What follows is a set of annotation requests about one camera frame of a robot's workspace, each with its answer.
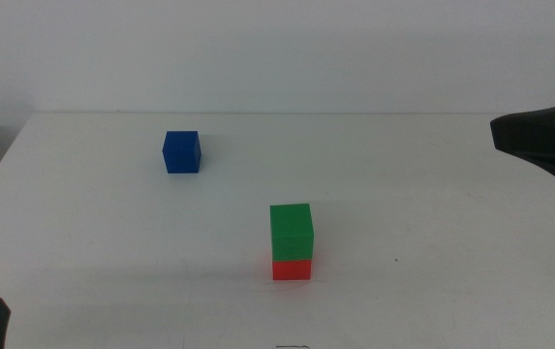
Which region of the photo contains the blue cube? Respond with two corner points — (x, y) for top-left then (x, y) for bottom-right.
(162, 130), (202, 175)

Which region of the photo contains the green cube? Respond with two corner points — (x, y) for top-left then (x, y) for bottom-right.
(269, 203), (315, 263)

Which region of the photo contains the red cube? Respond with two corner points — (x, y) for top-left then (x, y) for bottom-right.
(271, 259), (313, 282)

